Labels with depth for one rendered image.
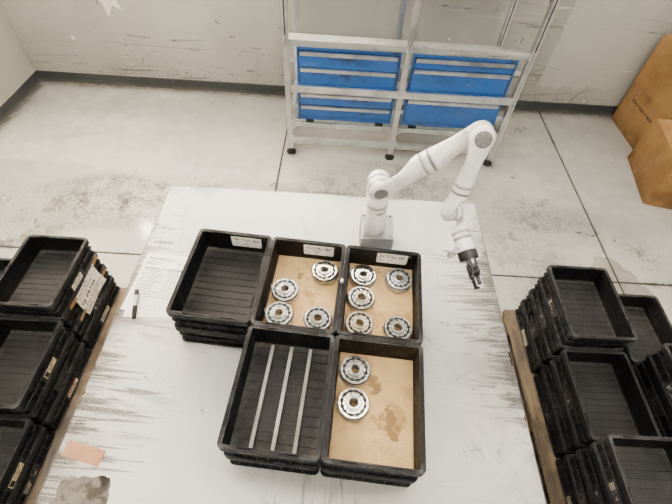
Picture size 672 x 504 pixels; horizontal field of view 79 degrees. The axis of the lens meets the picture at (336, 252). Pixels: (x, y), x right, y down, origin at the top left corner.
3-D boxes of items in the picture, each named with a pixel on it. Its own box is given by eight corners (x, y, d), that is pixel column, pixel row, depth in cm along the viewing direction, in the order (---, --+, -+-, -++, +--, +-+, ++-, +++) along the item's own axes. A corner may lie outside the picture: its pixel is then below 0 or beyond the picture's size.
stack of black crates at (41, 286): (70, 284, 238) (28, 233, 203) (122, 287, 238) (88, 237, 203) (36, 347, 213) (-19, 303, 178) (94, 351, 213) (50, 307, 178)
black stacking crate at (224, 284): (206, 246, 175) (200, 229, 166) (274, 254, 174) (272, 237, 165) (173, 329, 151) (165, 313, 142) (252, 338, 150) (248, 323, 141)
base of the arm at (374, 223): (362, 220, 191) (365, 195, 177) (382, 220, 191) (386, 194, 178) (365, 236, 186) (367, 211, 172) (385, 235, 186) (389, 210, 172)
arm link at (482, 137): (474, 199, 154) (472, 190, 161) (501, 129, 139) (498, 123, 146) (450, 193, 155) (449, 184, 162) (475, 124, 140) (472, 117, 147)
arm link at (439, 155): (487, 113, 147) (422, 147, 158) (490, 120, 140) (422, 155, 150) (497, 135, 151) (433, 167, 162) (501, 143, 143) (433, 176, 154)
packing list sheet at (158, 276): (144, 252, 186) (143, 251, 185) (195, 255, 186) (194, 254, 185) (117, 316, 165) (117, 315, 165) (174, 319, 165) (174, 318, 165)
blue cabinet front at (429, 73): (400, 123, 321) (414, 52, 277) (491, 129, 321) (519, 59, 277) (400, 126, 319) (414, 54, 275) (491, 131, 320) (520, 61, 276)
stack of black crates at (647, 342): (580, 313, 241) (602, 292, 223) (630, 316, 241) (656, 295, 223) (605, 379, 216) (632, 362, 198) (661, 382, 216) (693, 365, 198)
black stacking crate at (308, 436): (253, 339, 150) (249, 325, 141) (333, 349, 149) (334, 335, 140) (223, 457, 125) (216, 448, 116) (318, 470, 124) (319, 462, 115)
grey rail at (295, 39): (284, 39, 279) (283, 31, 276) (530, 54, 281) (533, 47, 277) (282, 45, 273) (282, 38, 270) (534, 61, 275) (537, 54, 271)
